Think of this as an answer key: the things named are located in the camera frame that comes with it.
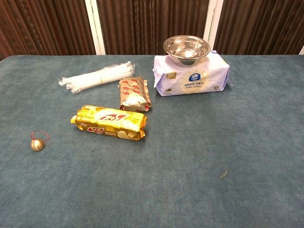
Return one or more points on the silver snack packet red print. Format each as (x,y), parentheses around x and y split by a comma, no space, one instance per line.
(134,95)

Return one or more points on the white vertical frame post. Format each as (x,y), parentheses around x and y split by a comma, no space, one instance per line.
(95,26)
(213,22)

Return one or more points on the small curved straw fragment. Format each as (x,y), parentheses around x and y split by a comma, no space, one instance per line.
(224,174)

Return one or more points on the lavender tissue pack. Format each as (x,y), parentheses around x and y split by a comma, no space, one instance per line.
(190,78)

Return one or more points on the bundle of white wrapped straws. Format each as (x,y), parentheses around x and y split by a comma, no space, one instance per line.
(95,76)

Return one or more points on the stainless steel bowl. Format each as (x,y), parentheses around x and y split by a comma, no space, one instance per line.
(186,50)

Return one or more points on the yellow biscuit packet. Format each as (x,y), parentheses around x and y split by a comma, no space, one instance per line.
(108,121)

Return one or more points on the brown pleated curtain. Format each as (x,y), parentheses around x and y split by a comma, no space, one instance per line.
(152,23)

